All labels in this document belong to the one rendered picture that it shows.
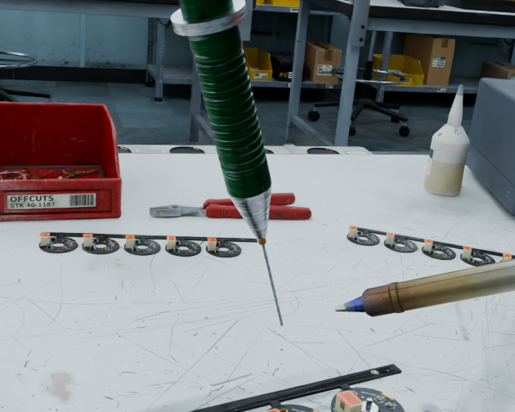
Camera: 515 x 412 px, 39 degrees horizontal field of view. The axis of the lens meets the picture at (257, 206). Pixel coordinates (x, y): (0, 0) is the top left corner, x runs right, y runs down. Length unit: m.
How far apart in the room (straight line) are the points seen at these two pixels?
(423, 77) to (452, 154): 4.17
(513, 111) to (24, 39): 4.16
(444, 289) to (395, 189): 0.48
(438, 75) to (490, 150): 4.23
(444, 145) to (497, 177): 0.06
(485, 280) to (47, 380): 0.24
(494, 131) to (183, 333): 0.39
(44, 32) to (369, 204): 4.12
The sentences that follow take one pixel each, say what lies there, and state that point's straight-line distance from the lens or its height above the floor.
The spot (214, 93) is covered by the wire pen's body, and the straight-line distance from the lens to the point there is 0.16.
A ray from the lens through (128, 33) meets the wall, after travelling 4.69.
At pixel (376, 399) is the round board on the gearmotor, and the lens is 0.26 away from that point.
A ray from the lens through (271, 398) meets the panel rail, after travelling 0.25.
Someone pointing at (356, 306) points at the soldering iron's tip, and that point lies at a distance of 0.21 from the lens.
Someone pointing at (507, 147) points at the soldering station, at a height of 0.80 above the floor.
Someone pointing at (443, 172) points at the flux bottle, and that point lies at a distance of 0.67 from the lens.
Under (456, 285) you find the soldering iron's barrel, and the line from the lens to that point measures 0.20.
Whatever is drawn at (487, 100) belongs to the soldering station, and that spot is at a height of 0.83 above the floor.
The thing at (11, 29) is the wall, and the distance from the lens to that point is 4.67.
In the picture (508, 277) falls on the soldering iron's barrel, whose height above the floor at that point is 0.88.
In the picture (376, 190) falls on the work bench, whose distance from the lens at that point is 0.67.
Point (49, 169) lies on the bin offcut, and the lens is 0.65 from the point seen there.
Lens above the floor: 0.96
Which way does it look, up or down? 21 degrees down
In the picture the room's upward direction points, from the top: 5 degrees clockwise
